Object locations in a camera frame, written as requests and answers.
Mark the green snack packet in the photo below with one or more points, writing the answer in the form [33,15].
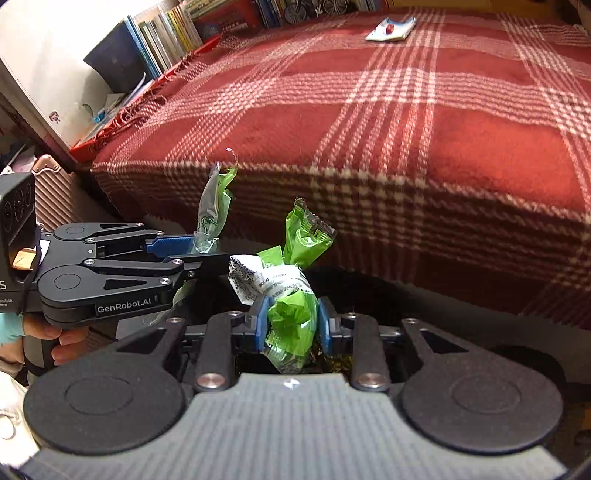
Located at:
[291,318]

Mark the miniature bicycle model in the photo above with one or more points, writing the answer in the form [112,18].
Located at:
[291,13]

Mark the pink suitcase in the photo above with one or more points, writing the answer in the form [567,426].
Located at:
[60,194]

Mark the white blue booklet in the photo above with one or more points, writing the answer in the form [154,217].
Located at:
[400,27]

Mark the white paper sheets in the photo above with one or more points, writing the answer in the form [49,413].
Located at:
[111,104]

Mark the person's left hand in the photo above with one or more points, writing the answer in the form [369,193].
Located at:
[41,328]

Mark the stack of flat books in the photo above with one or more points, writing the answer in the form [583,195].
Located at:
[207,7]

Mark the black trash bin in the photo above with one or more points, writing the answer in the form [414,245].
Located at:
[438,304]

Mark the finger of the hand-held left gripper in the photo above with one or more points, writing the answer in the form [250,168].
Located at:
[203,266]
[171,243]

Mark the white cloth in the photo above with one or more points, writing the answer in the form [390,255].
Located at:
[14,401]

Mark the red plastic folder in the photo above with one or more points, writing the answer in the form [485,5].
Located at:
[92,143]

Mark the person's left forearm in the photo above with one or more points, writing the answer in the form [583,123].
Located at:
[9,330]

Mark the green clear wrapper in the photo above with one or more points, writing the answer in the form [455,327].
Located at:
[214,207]

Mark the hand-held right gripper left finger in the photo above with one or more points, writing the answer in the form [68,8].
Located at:
[259,325]

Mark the dark blue folder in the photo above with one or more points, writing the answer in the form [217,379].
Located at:
[115,55]

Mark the row of thin leaning books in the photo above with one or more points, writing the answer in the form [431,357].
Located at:
[171,32]

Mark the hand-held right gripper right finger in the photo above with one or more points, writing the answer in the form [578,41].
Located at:
[327,325]

